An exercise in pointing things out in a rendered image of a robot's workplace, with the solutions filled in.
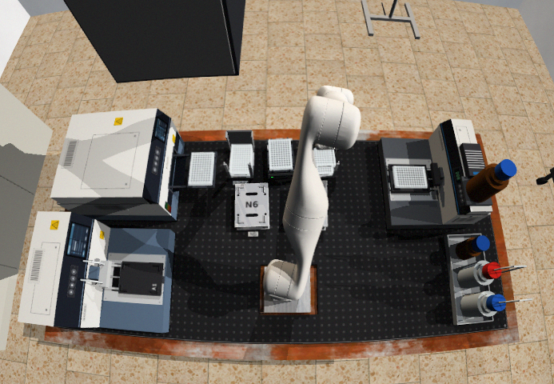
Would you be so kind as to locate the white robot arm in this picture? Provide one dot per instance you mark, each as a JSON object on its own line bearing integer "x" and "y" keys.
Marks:
{"x": 328, "y": 120}

